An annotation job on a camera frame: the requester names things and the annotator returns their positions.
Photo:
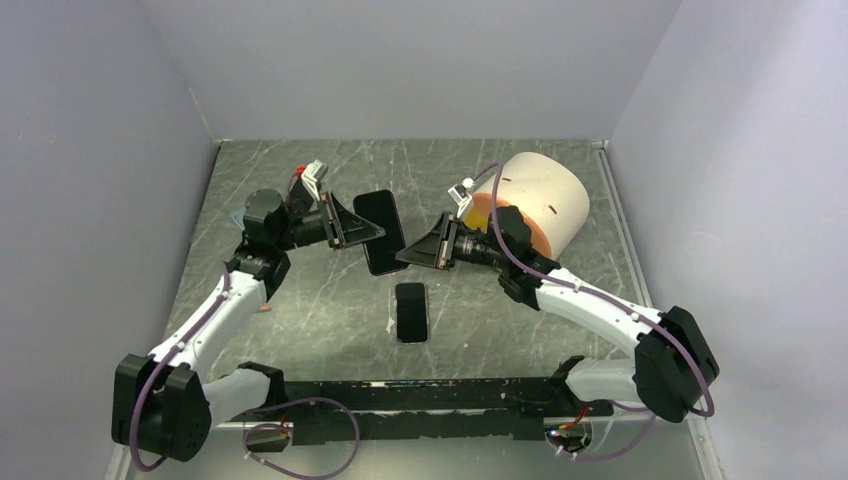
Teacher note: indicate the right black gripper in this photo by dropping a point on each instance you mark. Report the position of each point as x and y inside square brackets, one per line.
[437, 244]

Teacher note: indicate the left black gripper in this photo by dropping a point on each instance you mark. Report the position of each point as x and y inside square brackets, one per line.
[352, 229]

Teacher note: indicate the clear magsafe phone case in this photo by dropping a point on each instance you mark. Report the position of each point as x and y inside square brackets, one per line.
[412, 312]

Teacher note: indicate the light blue phone case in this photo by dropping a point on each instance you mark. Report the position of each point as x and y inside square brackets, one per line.
[238, 218]

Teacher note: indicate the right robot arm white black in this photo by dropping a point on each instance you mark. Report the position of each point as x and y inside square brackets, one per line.
[669, 368]

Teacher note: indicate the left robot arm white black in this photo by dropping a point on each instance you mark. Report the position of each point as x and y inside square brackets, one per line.
[162, 406]

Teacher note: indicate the white cylinder orange yellow face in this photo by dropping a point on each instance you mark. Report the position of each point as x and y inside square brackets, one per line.
[553, 201]

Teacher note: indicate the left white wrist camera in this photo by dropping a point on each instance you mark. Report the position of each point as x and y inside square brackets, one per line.
[313, 175]

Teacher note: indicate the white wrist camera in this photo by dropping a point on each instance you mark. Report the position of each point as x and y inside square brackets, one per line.
[313, 175]
[462, 194]

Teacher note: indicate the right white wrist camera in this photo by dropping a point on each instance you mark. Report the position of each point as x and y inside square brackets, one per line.
[462, 194]

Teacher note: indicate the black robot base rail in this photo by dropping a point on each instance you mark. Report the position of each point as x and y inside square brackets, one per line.
[521, 408]

